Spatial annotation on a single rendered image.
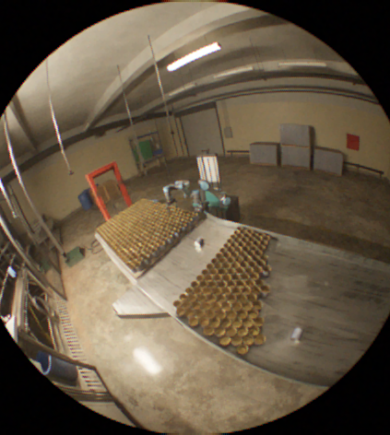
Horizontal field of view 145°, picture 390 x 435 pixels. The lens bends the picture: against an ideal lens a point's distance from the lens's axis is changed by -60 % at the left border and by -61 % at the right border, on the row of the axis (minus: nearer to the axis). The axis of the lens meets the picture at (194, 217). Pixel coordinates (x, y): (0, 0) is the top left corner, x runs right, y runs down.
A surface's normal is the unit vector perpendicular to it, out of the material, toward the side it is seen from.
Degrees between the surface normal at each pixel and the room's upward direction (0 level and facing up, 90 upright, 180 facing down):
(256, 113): 90
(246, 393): 0
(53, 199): 90
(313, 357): 0
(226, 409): 0
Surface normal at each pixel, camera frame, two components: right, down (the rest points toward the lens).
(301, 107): -0.62, 0.53
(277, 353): -0.21, -0.82
